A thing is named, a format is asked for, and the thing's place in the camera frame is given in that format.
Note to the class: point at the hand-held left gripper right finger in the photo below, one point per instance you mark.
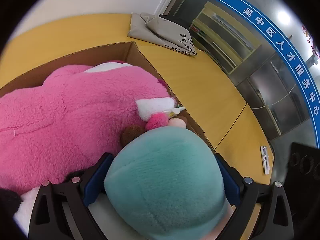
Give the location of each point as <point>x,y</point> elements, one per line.
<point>230,185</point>

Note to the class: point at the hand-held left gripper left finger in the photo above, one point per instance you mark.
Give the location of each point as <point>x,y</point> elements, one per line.
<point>93,187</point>

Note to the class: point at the pink pig plush teal dress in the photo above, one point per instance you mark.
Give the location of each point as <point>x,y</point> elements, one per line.
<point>165,180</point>

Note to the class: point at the cardboard box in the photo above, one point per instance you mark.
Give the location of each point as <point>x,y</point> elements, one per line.
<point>117,55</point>

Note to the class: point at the wooden desktop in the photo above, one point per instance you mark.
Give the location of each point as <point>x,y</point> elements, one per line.
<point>200,80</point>

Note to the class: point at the small white plastic clip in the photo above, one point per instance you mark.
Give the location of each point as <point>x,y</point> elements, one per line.
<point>265,160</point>

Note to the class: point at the pink plush toy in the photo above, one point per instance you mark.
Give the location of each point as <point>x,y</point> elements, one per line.
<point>75,120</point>

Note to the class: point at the black textured object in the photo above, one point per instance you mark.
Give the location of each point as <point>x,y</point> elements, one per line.
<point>306,162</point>

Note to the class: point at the blue banner sign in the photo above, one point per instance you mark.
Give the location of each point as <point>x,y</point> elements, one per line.
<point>275,45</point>

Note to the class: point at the yellow shelf cabinet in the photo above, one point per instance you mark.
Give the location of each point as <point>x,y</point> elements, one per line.
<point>220,37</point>

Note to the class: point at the grey cloth bag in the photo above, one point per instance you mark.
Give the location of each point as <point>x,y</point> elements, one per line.
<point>155,33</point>

